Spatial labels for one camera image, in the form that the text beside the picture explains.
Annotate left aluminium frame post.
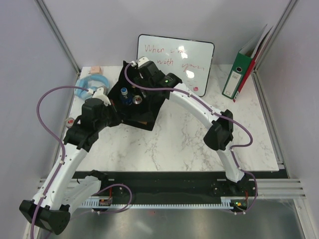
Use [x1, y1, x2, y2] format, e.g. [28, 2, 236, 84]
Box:
[35, 0, 81, 76]

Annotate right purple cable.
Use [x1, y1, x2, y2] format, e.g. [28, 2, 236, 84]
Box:
[124, 62, 260, 215]

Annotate aluminium frame post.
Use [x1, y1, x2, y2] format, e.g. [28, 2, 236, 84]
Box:
[254, 0, 299, 74]
[35, 0, 81, 76]

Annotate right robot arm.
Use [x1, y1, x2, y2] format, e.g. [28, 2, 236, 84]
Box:
[136, 57, 246, 186]

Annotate blue label water bottle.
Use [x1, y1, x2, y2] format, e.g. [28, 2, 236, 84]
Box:
[120, 87, 133, 106]

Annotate black canvas bag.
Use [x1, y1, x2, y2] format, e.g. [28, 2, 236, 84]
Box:
[108, 61, 165, 131]

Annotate red binder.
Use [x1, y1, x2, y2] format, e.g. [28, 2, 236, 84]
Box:
[233, 27, 273, 102]

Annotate purple cable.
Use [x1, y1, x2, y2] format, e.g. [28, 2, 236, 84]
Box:
[30, 85, 92, 239]
[124, 62, 260, 215]

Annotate small pink box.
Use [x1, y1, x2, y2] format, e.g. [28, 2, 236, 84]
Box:
[89, 66, 103, 75]

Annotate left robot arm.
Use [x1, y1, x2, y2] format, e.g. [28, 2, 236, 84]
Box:
[19, 96, 117, 236]

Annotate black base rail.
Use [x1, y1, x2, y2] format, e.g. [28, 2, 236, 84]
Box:
[72, 170, 257, 202]

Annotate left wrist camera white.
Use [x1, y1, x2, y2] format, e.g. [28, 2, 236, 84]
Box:
[88, 87, 111, 106]

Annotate green lever arch binder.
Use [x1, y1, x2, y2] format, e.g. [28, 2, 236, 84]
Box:
[222, 25, 267, 100]

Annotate white slotted cable duct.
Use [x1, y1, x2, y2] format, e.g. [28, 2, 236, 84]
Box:
[79, 196, 248, 210]

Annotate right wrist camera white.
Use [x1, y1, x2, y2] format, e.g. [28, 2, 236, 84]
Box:
[130, 57, 150, 68]

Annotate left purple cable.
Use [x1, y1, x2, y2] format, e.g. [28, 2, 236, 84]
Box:
[30, 85, 92, 239]

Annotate red silver beverage can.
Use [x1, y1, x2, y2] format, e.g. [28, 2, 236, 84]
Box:
[132, 95, 143, 105]

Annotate right aluminium frame post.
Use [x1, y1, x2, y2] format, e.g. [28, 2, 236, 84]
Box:
[254, 0, 299, 74]

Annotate whiteboard with red writing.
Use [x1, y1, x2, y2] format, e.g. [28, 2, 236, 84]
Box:
[137, 34, 215, 97]

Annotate light blue headphones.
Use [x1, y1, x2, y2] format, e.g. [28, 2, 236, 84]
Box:
[74, 74, 110, 100]

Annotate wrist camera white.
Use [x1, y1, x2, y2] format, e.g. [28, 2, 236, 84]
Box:
[88, 87, 111, 106]
[130, 57, 150, 68]

